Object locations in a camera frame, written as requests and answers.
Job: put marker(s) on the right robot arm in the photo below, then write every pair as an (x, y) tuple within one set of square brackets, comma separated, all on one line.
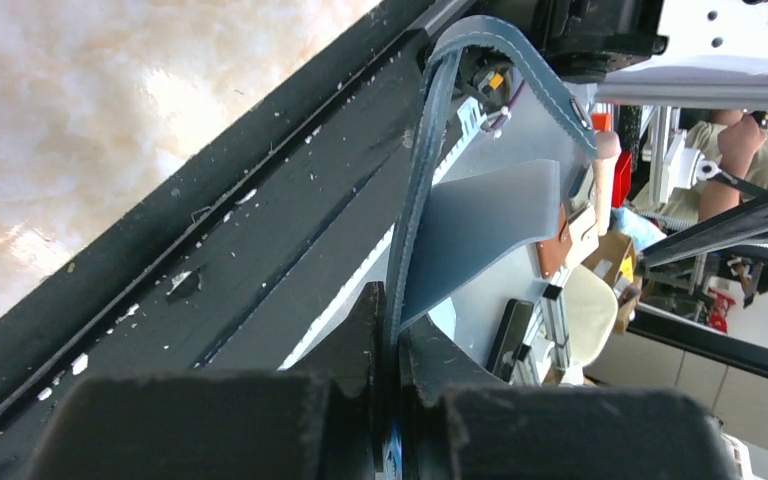
[(587, 41)]

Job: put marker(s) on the blue leather card holder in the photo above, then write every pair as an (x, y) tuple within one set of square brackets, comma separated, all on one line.
[(461, 218)]

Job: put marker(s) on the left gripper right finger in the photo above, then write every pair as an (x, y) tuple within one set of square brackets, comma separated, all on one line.
[(461, 422)]

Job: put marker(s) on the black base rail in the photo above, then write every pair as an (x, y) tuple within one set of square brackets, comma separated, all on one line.
[(227, 263)]

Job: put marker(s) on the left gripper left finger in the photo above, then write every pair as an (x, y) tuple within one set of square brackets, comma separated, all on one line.
[(311, 421)]

